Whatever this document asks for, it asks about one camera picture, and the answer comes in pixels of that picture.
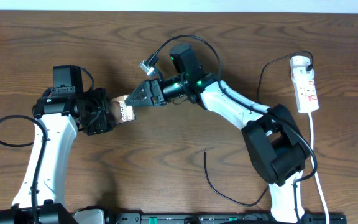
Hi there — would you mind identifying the black charging cable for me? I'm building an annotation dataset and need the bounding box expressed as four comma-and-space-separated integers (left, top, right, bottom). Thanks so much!
203, 50, 314, 207

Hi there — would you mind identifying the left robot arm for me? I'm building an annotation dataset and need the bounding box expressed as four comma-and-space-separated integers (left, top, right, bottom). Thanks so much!
0, 65, 115, 224

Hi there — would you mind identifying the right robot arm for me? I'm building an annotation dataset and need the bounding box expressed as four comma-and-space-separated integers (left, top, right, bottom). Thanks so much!
125, 43, 314, 223

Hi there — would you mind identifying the white USB charger plug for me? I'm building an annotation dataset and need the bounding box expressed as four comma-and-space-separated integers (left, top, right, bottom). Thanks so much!
290, 55, 311, 70

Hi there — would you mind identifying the white power strip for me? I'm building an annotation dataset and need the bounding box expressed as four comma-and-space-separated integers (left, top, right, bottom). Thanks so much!
291, 67, 319, 114

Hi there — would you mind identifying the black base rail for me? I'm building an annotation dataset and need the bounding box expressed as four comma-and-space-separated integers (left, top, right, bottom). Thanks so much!
73, 212, 347, 224

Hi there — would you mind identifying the black right camera cable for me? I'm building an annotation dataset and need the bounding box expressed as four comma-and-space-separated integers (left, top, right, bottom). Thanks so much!
146, 34, 318, 224

